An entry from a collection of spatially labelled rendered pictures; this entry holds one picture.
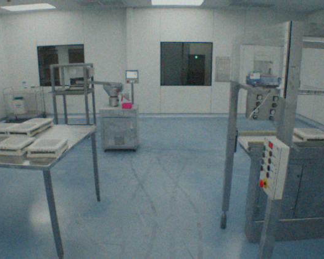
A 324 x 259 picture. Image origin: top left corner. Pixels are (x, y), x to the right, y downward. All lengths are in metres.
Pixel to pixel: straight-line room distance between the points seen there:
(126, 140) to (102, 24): 3.72
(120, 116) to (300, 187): 3.02
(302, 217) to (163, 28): 5.74
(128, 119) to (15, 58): 4.59
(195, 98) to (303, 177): 5.23
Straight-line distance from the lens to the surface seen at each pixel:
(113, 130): 4.49
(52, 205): 2.05
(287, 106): 1.30
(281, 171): 1.26
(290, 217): 2.56
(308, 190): 2.49
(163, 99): 7.18
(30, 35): 7.92
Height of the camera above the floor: 1.58
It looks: 15 degrees down
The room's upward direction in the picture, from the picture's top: straight up
